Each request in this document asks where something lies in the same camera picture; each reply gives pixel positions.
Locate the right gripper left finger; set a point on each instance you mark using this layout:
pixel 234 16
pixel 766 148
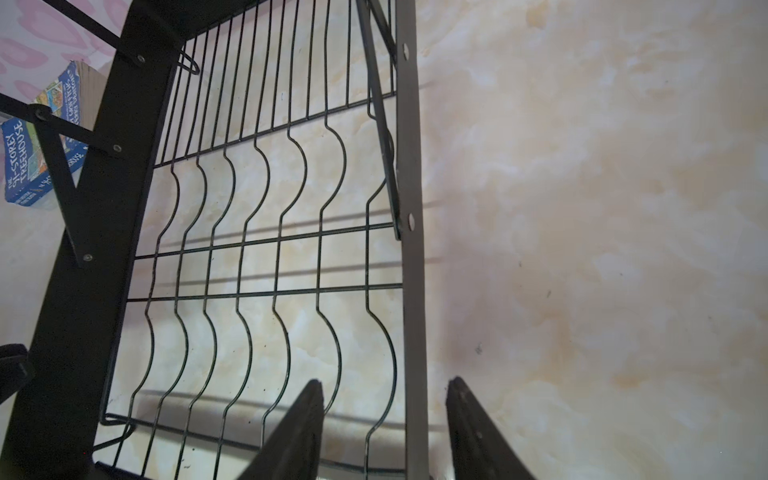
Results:
pixel 293 449

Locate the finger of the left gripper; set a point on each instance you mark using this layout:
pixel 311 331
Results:
pixel 16 370

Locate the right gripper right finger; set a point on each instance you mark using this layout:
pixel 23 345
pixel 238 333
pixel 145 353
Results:
pixel 479 450

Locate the black wire dish rack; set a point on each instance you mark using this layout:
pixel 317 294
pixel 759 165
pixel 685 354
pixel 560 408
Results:
pixel 244 217

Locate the blue treehouse book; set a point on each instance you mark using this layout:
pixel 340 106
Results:
pixel 74 96

